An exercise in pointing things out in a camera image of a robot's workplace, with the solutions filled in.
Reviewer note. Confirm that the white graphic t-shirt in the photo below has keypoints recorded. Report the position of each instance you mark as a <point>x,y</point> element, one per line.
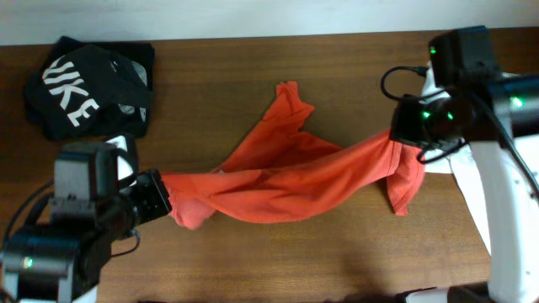
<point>464,170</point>

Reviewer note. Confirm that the black Nike t-shirt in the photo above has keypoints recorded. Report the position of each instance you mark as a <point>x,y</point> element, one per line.
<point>80,88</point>

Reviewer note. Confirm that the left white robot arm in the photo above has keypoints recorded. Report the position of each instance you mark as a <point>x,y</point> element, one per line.
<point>58,253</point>

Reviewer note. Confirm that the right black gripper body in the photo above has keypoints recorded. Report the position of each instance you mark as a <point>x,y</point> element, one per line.
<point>423,126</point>

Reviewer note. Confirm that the red orange soccer t-shirt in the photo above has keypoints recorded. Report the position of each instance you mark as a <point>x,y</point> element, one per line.
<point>281,173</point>

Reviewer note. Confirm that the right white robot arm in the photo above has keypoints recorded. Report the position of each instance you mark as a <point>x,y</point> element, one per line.
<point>474,105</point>

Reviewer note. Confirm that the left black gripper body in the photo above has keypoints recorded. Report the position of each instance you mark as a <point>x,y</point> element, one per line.
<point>147,202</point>

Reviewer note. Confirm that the black folded garment underneath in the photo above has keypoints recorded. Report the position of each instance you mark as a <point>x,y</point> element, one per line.
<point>135,122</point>

